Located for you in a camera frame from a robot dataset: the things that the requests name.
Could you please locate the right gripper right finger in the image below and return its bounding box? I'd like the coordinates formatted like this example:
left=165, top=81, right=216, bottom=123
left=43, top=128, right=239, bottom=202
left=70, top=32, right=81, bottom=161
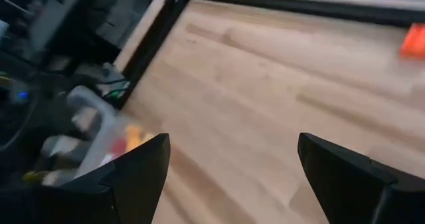
left=297, top=133, right=425, bottom=224

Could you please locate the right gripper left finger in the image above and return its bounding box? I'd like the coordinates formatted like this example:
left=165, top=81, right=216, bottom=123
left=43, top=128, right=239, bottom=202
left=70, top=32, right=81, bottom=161
left=0, top=133, right=171, bottom=224

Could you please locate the small red block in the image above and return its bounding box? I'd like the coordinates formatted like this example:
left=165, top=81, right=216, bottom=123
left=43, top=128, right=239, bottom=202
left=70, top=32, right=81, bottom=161
left=109, top=138, right=129, bottom=158

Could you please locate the clear labelled plastic bin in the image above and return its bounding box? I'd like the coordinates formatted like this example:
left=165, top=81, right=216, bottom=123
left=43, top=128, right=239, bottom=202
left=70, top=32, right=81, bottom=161
left=65, top=85, right=157, bottom=181

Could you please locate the black computer mouse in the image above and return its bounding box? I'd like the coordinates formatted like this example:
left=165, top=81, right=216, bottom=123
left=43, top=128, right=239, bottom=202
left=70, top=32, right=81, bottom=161
left=9, top=89, right=34, bottom=105

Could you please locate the small orange block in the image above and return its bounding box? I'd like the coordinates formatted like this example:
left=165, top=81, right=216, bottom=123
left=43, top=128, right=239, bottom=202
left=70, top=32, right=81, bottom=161
left=399, top=22, right=425, bottom=60

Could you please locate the black metal table frame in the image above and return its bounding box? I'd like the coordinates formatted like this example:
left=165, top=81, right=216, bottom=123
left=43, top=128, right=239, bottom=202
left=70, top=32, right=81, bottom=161
left=114, top=0, right=425, bottom=110

